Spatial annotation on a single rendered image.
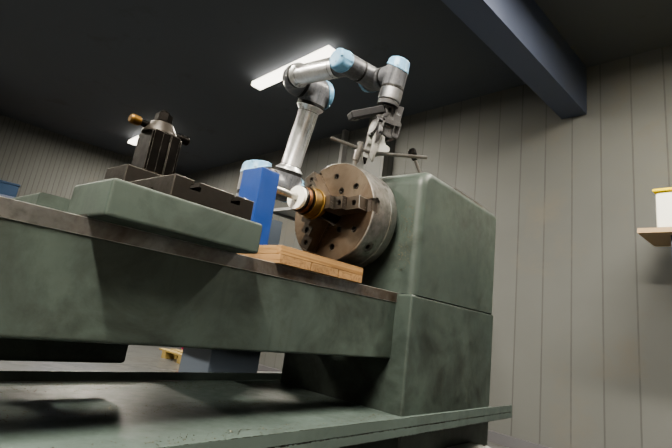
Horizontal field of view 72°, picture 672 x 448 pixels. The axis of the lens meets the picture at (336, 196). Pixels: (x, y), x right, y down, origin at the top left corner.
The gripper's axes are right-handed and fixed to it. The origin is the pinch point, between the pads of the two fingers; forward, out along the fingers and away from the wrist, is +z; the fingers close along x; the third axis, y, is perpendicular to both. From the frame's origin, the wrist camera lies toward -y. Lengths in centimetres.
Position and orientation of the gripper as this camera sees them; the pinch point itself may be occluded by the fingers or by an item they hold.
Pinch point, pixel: (366, 158)
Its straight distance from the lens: 149.2
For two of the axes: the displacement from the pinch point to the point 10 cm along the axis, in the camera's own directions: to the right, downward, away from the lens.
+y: 9.2, 2.9, 2.6
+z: -2.7, 9.5, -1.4
